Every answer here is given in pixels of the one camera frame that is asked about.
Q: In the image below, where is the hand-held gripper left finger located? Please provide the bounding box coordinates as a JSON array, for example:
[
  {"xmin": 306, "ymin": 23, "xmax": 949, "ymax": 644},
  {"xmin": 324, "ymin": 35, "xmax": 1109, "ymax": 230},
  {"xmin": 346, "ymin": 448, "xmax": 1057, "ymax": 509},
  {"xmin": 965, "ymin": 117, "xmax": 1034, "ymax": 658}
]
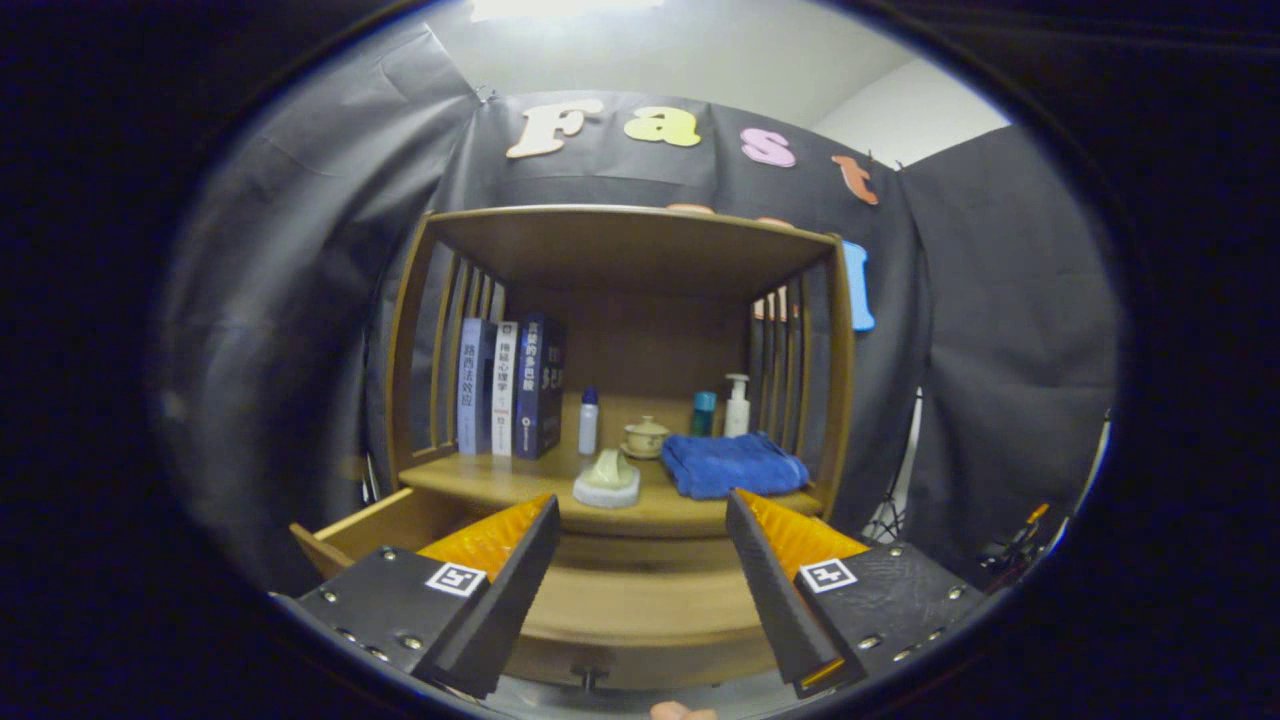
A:
[{"xmin": 296, "ymin": 493, "xmax": 562, "ymax": 701}]

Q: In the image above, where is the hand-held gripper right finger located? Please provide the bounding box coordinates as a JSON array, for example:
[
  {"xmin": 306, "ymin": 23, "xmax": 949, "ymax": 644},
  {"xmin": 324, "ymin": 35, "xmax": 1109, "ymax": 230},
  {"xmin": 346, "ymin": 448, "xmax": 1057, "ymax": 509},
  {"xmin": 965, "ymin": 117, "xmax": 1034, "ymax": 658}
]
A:
[{"xmin": 725, "ymin": 487, "xmax": 998, "ymax": 700}]

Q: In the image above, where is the wooden drawer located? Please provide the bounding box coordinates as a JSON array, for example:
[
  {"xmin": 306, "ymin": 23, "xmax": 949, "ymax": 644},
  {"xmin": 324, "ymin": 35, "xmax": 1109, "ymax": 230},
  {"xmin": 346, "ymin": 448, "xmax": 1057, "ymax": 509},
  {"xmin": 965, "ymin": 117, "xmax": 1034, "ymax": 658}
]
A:
[{"xmin": 288, "ymin": 485, "xmax": 791, "ymax": 693}]

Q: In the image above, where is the green-handled white scrub brush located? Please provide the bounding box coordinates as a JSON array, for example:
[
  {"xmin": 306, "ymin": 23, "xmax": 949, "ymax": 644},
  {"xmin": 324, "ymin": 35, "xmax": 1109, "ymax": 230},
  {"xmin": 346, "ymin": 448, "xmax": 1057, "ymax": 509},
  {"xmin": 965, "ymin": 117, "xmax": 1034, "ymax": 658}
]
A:
[{"xmin": 572, "ymin": 447, "xmax": 642, "ymax": 509}]

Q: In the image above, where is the wooden countertop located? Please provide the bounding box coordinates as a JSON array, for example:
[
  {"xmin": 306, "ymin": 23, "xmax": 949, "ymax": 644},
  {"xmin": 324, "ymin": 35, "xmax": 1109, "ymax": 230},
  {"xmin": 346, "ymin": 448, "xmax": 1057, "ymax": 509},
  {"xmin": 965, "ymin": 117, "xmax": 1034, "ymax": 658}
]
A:
[{"xmin": 398, "ymin": 445, "xmax": 826, "ymax": 541}]

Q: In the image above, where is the wooden cabinet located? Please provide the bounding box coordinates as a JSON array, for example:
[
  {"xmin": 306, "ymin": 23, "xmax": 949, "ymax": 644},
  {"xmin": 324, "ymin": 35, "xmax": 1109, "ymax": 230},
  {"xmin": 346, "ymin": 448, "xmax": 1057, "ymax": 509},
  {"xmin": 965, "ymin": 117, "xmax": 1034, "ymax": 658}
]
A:
[{"xmin": 385, "ymin": 205, "xmax": 859, "ymax": 541}]

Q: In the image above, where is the blue folded towel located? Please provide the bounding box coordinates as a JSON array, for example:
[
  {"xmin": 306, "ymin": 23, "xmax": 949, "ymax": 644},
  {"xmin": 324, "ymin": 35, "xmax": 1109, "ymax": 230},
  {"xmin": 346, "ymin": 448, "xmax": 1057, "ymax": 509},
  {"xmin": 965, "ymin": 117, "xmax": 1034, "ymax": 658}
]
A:
[{"xmin": 660, "ymin": 431, "xmax": 811, "ymax": 501}]

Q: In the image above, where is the white pump bottle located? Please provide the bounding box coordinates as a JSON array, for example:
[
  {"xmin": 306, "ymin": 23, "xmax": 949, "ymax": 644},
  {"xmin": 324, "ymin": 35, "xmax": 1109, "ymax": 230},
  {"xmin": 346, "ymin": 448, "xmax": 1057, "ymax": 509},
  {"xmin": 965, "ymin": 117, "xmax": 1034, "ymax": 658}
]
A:
[{"xmin": 723, "ymin": 373, "xmax": 752, "ymax": 439}]

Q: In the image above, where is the beige lidded ceramic teacup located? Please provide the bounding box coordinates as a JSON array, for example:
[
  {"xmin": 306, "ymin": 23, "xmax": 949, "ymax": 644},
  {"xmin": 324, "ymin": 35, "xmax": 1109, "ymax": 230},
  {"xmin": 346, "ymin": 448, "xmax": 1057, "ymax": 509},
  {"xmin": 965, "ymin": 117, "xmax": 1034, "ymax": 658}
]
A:
[{"xmin": 621, "ymin": 415, "xmax": 671, "ymax": 461}]

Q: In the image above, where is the white book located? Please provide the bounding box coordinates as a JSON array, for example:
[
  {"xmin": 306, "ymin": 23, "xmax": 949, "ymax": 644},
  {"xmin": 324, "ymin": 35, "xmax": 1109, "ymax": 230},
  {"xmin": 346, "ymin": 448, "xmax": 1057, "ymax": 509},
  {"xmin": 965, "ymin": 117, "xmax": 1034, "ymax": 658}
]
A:
[{"xmin": 490, "ymin": 320, "xmax": 521, "ymax": 459}]

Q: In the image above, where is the dark blue book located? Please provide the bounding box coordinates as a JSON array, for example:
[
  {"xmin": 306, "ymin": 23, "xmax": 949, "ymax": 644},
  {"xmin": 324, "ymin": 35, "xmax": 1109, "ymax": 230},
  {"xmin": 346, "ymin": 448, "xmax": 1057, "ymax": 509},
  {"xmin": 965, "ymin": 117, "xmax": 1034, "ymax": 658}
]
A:
[{"xmin": 514, "ymin": 313, "xmax": 566, "ymax": 461}]

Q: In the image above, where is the light blue book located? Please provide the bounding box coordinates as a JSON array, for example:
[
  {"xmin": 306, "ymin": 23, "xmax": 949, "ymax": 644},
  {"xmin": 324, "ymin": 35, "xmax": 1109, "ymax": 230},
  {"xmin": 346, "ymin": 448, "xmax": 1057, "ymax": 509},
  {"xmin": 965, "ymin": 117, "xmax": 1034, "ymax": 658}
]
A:
[{"xmin": 457, "ymin": 318, "xmax": 498, "ymax": 456}]

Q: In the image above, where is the black equipment with orange part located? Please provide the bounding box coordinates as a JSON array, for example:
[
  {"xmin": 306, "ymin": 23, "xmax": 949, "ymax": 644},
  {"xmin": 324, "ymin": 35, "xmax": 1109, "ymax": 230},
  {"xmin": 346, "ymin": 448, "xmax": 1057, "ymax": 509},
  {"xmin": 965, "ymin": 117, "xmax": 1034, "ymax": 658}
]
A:
[{"xmin": 978, "ymin": 500, "xmax": 1053, "ymax": 593}]

